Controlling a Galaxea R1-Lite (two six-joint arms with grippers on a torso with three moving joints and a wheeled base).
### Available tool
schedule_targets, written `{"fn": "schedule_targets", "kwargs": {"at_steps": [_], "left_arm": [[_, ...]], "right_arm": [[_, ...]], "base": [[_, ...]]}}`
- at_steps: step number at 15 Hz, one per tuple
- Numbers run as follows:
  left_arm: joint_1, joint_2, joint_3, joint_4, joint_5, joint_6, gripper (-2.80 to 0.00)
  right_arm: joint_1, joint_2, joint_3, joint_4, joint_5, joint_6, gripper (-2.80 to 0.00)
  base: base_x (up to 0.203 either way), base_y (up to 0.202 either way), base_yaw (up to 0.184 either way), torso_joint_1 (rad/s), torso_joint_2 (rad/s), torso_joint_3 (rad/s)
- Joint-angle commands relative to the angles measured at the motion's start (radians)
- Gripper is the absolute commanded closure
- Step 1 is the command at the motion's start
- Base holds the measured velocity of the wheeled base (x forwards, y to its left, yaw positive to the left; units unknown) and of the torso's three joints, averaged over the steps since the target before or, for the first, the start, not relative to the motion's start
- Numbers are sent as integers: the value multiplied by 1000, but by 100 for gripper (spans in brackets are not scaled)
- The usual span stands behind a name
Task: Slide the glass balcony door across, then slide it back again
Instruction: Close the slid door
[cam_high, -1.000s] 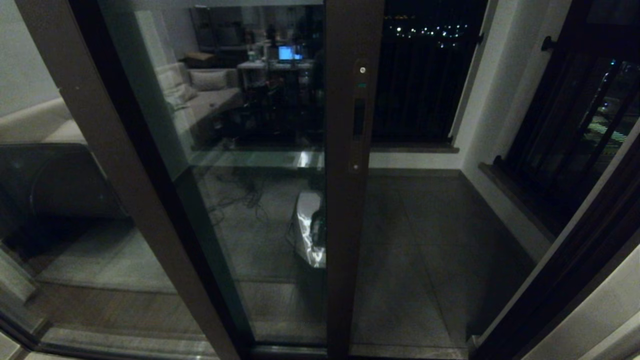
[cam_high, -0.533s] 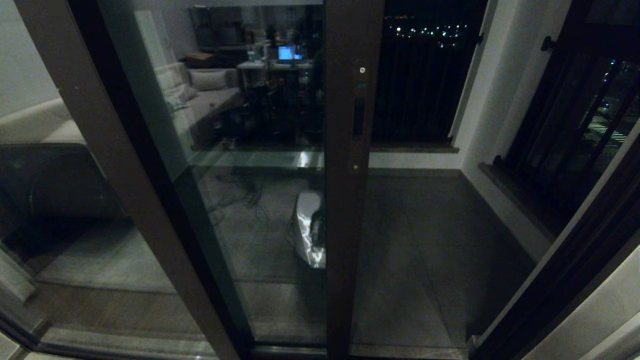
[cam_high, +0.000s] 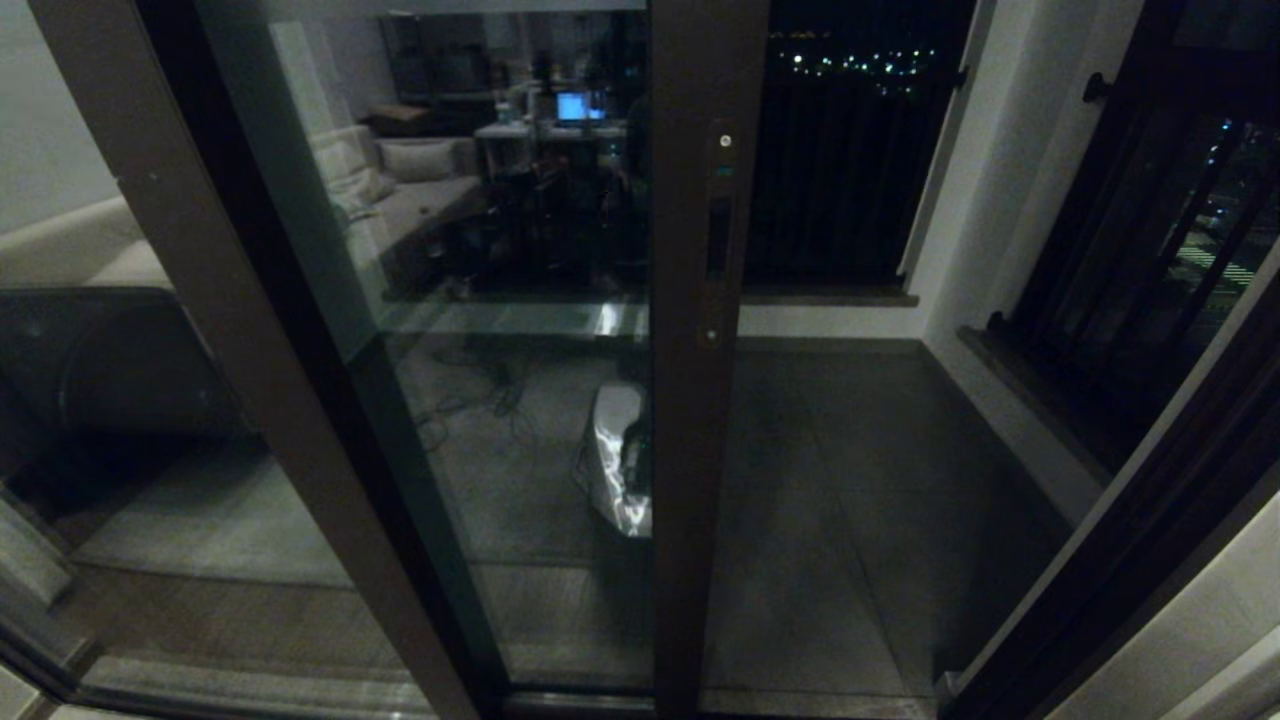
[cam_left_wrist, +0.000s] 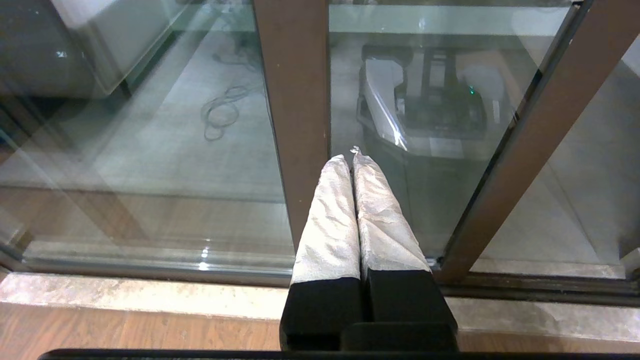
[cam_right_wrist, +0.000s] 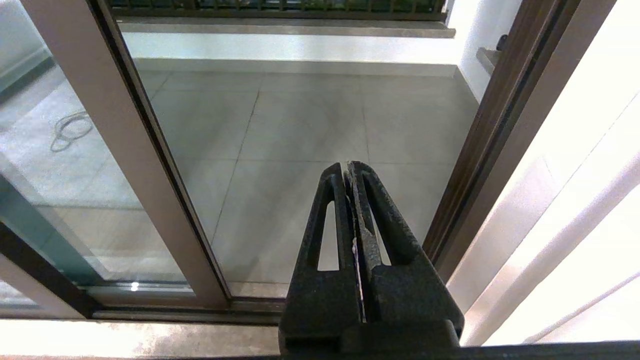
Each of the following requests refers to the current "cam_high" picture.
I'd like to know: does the brown-framed sliding glass door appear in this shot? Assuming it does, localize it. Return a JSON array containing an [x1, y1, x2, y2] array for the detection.
[[190, 0, 773, 720]]

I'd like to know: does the recessed door pull latch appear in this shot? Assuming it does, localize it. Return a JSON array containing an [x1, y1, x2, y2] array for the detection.
[[706, 195, 733, 283]]

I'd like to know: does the brown-framed fixed glass panel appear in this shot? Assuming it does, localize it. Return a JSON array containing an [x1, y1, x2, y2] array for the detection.
[[0, 0, 511, 720]]

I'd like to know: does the brown stone window sill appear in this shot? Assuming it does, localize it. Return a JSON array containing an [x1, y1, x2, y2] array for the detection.
[[958, 325, 1111, 493]]

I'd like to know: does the dark front-load washing machine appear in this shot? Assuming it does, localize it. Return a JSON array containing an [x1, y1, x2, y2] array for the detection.
[[0, 288, 246, 451]]

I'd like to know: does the dark brown door jamb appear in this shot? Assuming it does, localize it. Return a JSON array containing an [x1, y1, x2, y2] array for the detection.
[[940, 270, 1280, 720]]

